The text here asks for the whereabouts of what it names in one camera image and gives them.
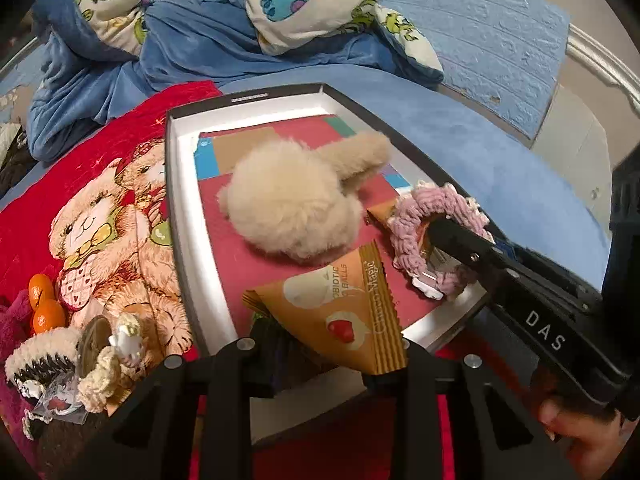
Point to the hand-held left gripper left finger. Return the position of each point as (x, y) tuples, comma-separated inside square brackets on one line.
[(270, 360)]

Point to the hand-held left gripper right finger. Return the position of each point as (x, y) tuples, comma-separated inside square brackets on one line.
[(385, 385)]

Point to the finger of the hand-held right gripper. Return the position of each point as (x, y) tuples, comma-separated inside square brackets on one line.
[(465, 245)]

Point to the pink crochet scrunchie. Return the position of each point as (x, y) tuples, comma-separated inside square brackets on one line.
[(415, 215)]

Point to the orange triangular snack packet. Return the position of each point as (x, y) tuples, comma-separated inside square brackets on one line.
[(382, 214), (325, 310)]

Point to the black white shallow box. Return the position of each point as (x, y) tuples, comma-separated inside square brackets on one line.
[(182, 210)]

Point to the person's right hand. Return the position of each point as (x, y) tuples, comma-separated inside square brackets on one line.
[(585, 435)]

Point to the blue bed sheet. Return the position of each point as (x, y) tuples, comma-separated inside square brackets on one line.
[(475, 150)]

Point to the small white figurine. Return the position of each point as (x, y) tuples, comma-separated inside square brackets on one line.
[(125, 340)]

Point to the black plastic crate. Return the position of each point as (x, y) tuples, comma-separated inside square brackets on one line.
[(625, 200)]

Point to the fluffy beige earmuffs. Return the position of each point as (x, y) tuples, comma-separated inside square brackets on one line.
[(290, 200)]

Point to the cream crochet scrunchie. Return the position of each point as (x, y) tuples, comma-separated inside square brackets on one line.
[(102, 380)]

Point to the round brass disc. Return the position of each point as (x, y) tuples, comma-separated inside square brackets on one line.
[(95, 340)]

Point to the blue brick foam panel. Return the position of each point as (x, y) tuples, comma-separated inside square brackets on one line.
[(475, 35)]

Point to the clear plastic bag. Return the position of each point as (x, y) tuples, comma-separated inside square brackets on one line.
[(57, 402)]

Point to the red teddy bear blanket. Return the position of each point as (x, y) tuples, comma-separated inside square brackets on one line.
[(100, 150)]

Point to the blue monster print duvet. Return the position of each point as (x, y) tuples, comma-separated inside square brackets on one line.
[(200, 45)]

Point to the white bed frame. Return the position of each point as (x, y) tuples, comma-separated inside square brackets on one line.
[(605, 60)]

